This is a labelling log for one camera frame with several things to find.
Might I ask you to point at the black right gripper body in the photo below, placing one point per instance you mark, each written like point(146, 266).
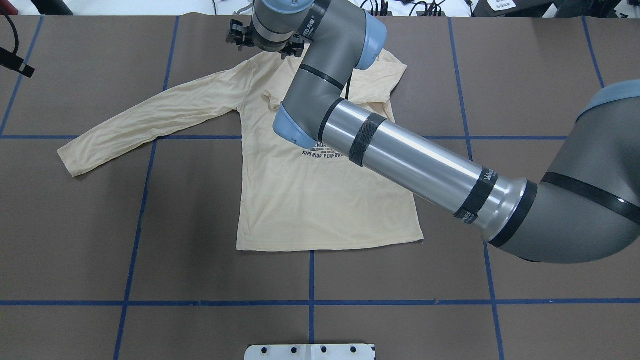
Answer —
point(239, 36)

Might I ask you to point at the cream long-sleeve printed shirt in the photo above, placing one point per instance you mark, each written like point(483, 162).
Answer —
point(292, 199)

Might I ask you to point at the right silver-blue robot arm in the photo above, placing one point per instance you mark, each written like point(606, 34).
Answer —
point(586, 206)

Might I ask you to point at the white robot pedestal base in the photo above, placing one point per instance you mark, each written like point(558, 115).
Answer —
point(331, 351)

